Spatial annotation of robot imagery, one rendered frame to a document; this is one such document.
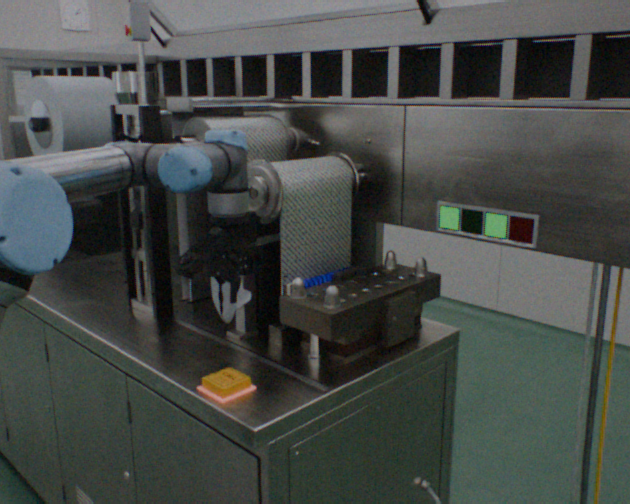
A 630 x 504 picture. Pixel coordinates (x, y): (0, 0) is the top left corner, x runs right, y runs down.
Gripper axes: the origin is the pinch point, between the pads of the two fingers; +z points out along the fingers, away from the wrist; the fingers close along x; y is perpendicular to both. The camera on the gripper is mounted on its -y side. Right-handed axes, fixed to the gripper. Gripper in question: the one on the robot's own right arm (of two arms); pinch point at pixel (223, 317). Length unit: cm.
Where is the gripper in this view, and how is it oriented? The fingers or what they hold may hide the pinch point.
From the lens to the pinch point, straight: 119.2
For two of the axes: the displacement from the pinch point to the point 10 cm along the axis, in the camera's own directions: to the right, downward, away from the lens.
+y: 7.0, -1.8, 6.9
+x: -7.1, -1.7, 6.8
